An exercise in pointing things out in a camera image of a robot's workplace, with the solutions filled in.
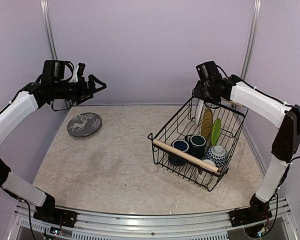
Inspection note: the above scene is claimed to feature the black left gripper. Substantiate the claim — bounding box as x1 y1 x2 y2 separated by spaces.
52 73 107 105

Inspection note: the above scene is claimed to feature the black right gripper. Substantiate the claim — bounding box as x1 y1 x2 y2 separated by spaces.
193 79 220 104

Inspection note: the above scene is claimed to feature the black white striped plate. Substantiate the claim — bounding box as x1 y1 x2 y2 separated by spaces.
195 99 204 126

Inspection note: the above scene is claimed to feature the grey reindeer plate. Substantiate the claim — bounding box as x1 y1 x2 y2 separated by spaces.
67 112 103 138

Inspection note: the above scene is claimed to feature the yellow woven pattern plate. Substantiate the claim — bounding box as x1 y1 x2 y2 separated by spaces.
200 107 213 140

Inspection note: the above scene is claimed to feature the green leaf shaped plate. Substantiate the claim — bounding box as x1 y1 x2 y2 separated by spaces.
210 118 221 146

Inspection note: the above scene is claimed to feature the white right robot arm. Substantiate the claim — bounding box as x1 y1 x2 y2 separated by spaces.
192 75 300 222

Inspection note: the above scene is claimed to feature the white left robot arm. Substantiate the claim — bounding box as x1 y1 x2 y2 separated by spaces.
0 74 107 223

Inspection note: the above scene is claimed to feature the dark green mug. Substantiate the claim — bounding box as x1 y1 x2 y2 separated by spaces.
184 134 207 159

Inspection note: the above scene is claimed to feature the blue white patterned bowl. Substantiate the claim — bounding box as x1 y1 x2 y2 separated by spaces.
204 145 228 168

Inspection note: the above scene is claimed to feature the dark blue mug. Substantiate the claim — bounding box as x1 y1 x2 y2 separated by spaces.
168 139 190 167

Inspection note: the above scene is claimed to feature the white cup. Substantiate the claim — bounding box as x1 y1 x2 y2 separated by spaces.
194 167 213 187

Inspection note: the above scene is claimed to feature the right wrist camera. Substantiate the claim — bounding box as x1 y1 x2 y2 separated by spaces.
195 60 222 82

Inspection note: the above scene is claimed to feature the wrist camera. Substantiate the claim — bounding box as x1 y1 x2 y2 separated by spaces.
68 63 86 83
195 60 222 82

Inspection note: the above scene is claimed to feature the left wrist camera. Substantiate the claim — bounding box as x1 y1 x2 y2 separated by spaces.
68 63 86 83

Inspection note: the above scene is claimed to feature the wooden rack handle far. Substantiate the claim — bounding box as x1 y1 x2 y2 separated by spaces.
221 97 243 107

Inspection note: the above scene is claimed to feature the wooden rack handle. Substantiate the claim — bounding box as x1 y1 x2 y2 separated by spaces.
152 139 219 173
221 97 243 107

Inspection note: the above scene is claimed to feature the black wire dish rack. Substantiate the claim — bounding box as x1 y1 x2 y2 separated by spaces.
148 97 248 192

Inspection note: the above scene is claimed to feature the right aluminium corner post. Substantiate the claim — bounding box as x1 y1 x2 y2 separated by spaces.
240 0 262 80

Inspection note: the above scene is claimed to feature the aluminium corner post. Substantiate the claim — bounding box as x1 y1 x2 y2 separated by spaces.
40 0 58 60
240 0 262 80

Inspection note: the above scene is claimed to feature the wooden rack handle near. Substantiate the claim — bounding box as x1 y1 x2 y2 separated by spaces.
152 139 219 173

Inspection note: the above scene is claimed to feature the left aluminium corner post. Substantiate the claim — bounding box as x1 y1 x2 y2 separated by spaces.
40 0 58 60

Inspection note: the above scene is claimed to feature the aluminium front rail frame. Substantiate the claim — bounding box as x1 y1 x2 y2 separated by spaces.
4 197 300 240

